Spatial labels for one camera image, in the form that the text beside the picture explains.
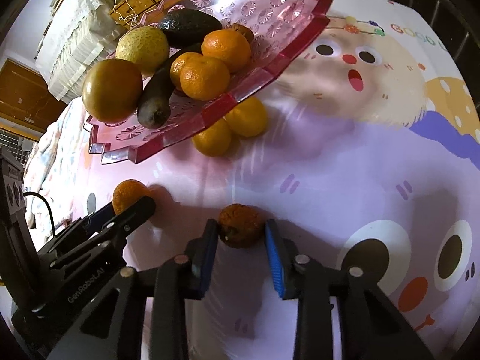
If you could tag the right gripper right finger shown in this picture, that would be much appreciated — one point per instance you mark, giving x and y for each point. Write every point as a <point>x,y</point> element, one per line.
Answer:
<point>346,302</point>

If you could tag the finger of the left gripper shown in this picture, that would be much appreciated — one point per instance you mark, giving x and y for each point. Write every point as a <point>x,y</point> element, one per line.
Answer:
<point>79,231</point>
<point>115,231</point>

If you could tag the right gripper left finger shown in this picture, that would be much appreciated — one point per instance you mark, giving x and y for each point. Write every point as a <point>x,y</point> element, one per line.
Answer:
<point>111,325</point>

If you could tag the orange tangerine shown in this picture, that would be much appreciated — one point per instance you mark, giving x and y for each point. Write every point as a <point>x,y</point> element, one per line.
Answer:
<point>127,193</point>
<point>177,66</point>
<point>229,46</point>
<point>213,141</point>
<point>204,78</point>
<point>249,118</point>

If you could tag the blackened banana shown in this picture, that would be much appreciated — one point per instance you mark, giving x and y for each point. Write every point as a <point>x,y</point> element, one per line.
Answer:
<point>153,108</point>

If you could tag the red yellow apple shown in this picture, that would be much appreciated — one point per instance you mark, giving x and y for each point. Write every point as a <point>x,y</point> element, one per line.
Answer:
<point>111,90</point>

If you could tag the yellow pear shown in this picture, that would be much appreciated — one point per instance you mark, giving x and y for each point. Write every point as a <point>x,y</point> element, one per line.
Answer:
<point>147,47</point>

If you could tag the dark green avocado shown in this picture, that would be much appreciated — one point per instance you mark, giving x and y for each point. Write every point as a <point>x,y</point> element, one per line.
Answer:
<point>187,27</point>

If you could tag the orange tangerine front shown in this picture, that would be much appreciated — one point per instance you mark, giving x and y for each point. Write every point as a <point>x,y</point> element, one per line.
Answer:
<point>229,46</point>

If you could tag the small dark brown fruit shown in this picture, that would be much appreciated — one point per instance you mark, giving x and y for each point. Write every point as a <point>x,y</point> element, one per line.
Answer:
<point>245,31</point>

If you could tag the pink floral quilt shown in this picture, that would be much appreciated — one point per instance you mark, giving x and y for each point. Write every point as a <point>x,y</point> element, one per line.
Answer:
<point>53,168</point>

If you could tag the brown wooden door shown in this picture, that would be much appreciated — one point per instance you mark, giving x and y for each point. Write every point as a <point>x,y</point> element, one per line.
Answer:
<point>25,98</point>

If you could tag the cartoon printed tablecloth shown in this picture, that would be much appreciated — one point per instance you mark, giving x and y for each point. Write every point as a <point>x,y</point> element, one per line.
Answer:
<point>371,157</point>

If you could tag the lace covered piano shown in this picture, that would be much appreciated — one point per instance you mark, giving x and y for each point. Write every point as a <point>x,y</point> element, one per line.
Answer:
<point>80,34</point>

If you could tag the pink plastic fruit bowl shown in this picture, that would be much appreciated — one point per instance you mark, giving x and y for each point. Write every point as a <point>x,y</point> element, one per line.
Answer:
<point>282,29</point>

